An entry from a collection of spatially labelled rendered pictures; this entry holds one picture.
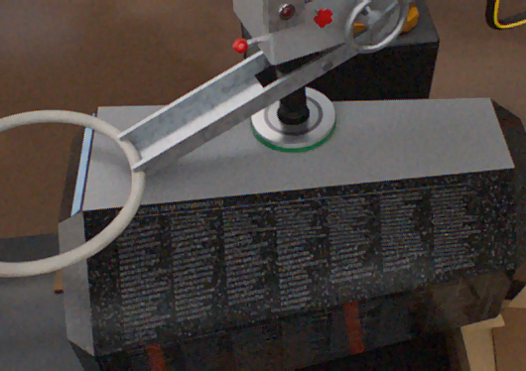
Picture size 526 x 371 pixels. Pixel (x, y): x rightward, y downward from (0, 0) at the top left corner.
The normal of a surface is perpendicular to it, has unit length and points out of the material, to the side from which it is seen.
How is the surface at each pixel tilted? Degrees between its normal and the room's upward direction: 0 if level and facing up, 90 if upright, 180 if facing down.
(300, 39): 90
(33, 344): 0
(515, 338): 0
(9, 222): 0
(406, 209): 45
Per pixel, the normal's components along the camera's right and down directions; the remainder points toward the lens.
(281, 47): 0.40, 0.70
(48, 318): -0.04, -0.64
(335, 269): 0.04, 0.09
